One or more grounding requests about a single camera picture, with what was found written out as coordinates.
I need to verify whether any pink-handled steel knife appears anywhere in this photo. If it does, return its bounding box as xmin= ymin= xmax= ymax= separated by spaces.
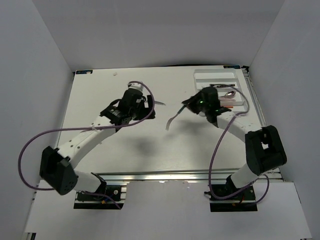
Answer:
xmin=154 ymin=101 xmax=166 ymax=106

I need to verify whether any pink-handled steel spoon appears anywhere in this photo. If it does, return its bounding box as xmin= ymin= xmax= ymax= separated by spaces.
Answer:
xmin=218 ymin=91 xmax=236 ymax=102

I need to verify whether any dark-handled steel fork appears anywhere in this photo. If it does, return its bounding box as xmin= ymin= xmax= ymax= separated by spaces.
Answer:
xmin=209 ymin=84 xmax=236 ymax=88

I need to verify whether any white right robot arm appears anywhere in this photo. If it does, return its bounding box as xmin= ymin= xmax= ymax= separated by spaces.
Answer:
xmin=182 ymin=86 xmax=287 ymax=200

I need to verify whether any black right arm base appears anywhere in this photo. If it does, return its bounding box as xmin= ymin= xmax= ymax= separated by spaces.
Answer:
xmin=204 ymin=176 xmax=258 ymax=213

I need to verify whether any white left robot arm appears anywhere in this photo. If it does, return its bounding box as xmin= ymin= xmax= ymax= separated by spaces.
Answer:
xmin=39 ymin=81 xmax=156 ymax=200

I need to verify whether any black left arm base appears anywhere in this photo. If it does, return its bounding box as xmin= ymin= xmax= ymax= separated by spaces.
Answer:
xmin=73 ymin=173 xmax=124 ymax=210

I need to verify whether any white cutlery tray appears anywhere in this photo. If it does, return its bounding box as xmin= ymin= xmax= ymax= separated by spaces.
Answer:
xmin=193 ymin=68 xmax=248 ymax=112

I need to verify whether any blue right corner sticker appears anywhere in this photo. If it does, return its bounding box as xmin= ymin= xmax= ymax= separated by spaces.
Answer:
xmin=223 ymin=65 xmax=241 ymax=70

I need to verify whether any aluminium table edge rail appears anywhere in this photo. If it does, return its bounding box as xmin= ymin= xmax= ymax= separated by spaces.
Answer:
xmin=94 ymin=149 xmax=285 ymax=182

